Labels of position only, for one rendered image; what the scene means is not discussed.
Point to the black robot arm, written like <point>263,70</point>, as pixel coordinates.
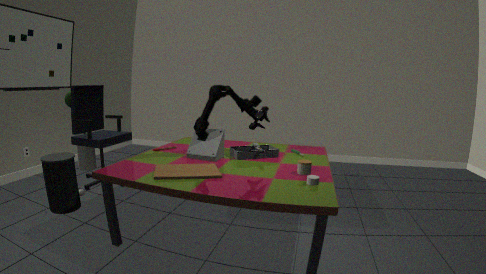
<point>215,94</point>

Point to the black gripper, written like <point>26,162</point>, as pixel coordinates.
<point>252,126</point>

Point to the wooden board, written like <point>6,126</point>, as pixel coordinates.
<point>186,171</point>

